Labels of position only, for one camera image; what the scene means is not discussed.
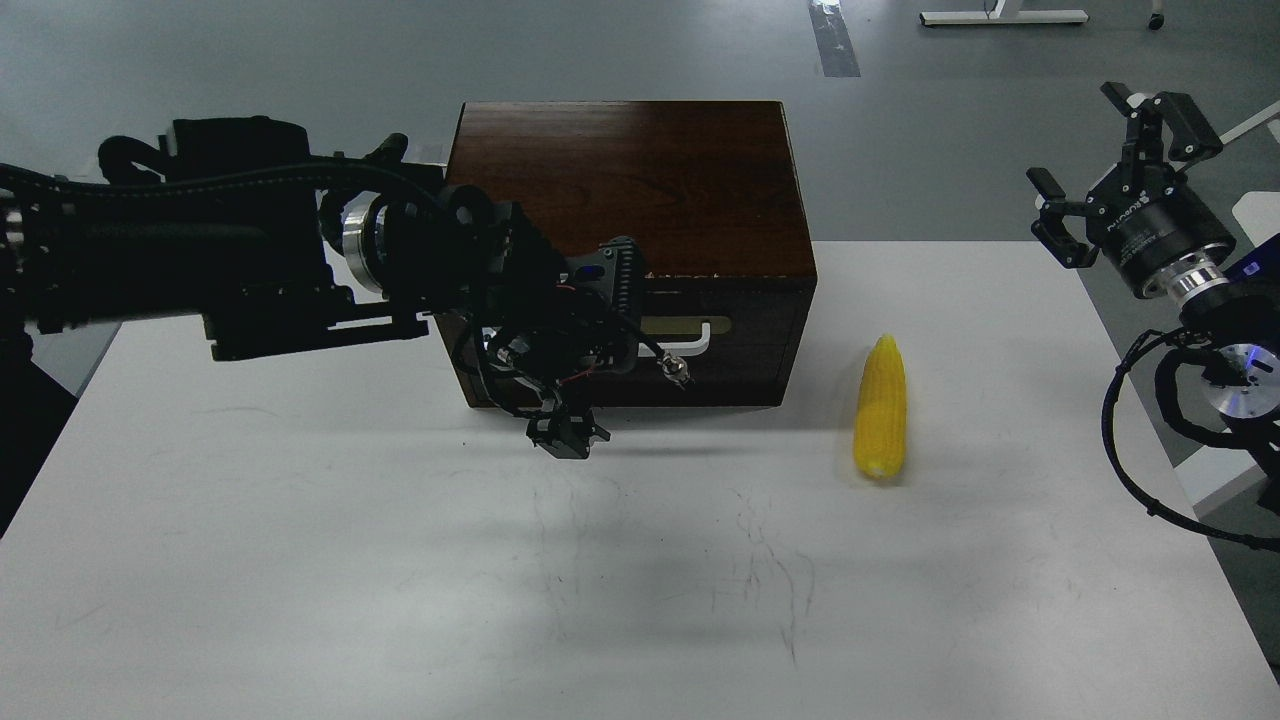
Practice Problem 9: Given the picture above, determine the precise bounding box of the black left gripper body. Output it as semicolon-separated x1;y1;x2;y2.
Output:
380;186;641;400

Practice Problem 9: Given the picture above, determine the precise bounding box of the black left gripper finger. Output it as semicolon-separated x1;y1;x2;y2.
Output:
526;386;611;460

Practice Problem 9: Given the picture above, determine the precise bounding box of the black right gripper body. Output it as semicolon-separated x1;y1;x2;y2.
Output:
1085;164;1236;299

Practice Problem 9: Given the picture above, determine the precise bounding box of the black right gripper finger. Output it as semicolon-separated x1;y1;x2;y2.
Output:
1100;82;1224;181
1027;168;1100;270

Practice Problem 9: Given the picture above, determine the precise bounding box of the wooden drawer with white handle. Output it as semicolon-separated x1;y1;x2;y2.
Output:
454;284;806;396

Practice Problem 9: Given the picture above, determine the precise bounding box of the yellow corn cob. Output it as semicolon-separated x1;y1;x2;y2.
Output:
852;334;909;482

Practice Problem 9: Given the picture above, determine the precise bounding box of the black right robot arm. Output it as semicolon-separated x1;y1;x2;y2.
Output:
1027;82;1279;553

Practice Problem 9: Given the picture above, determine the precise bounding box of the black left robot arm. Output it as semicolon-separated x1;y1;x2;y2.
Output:
3;117;660;459

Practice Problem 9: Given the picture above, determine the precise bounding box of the dark wooden drawer cabinet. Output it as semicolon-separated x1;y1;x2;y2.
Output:
438;100;819;409

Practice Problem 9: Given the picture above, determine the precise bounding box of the white chair leg with caster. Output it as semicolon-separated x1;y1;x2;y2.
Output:
1220;101;1280;147

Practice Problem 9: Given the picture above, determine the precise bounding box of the white desk base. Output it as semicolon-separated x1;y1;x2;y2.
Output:
918;1;1091;28

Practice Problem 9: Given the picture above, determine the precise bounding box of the grey floor tape strip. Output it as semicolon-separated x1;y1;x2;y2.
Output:
806;1;861;79

